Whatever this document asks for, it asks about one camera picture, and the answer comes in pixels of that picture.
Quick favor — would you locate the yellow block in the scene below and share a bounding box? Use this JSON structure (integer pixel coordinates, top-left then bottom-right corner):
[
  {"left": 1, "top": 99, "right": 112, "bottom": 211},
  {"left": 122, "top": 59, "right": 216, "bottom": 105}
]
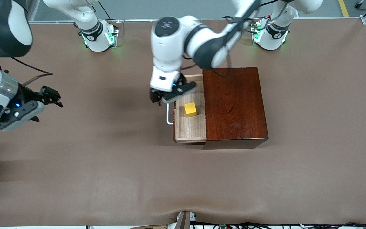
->
[{"left": 184, "top": 102, "right": 197, "bottom": 117}]

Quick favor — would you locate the wooden drawer with white handle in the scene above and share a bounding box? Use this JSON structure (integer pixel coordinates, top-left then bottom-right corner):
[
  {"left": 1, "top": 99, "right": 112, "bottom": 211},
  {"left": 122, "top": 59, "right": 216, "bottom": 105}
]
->
[{"left": 166, "top": 74, "right": 207, "bottom": 143}]

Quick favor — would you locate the dark brown wooden cabinet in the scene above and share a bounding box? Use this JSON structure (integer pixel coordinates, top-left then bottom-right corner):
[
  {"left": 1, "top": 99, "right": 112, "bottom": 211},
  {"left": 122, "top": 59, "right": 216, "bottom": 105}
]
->
[{"left": 202, "top": 67, "right": 269, "bottom": 150}]

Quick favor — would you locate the brown table mat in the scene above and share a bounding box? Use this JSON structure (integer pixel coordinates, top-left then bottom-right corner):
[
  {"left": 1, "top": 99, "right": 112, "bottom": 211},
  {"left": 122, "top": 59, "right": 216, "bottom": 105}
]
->
[{"left": 0, "top": 17, "right": 366, "bottom": 227}]

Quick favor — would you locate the grey metal clamp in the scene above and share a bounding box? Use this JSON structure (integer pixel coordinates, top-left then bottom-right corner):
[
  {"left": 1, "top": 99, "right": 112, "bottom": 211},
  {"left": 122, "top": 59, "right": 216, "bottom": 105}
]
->
[{"left": 175, "top": 211, "right": 197, "bottom": 229}]

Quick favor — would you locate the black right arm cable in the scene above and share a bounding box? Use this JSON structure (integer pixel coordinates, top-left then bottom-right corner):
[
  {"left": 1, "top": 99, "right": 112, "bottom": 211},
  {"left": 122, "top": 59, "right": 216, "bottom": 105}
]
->
[{"left": 0, "top": 57, "right": 54, "bottom": 87}]

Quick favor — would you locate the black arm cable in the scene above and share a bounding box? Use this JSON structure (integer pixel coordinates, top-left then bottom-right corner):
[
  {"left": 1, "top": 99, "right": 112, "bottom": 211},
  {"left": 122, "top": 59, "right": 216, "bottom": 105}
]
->
[
  {"left": 181, "top": 0, "right": 266, "bottom": 77},
  {"left": 0, "top": 57, "right": 54, "bottom": 87}
]

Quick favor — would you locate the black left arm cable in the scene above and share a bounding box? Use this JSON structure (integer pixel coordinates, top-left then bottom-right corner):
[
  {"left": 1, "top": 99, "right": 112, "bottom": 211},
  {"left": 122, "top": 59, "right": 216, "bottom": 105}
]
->
[{"left": 181, "top": 0, "right": 266, "bottom": 77}]

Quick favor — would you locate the black base cable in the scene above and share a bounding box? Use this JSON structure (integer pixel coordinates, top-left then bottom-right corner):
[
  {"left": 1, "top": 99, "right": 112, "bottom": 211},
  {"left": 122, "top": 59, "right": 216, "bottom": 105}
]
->
[
  {"left": 223, "top": 14, "right": 266, "bottom": 35},
  {"left": 99, "top": 0, "right": 115, "bottom": 22}
]

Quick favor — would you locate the black floor cable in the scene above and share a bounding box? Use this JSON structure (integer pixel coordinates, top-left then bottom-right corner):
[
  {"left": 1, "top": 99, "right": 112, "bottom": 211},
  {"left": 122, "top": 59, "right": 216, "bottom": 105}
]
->
[
  {"left": 191, "top": 221, "right": 301, "bottom": 229},
  {"left": 297, "top": 222, "right": 366, "bottom": 229}
]

